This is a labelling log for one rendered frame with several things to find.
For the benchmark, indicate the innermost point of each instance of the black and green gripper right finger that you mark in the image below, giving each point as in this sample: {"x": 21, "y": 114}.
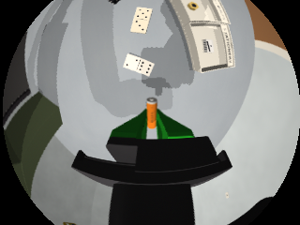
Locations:
{"x": 170, "y": 128}

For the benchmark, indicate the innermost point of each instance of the brass hex nut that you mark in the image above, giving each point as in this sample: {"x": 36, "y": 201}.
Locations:
{"x": 192, "y": 6}

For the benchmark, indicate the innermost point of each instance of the orange aa battery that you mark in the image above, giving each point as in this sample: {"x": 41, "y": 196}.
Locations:
{"x": 152, "y": 104}

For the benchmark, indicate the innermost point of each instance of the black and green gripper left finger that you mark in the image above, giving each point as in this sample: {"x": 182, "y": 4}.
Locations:
{"x": 134, "y": 128}

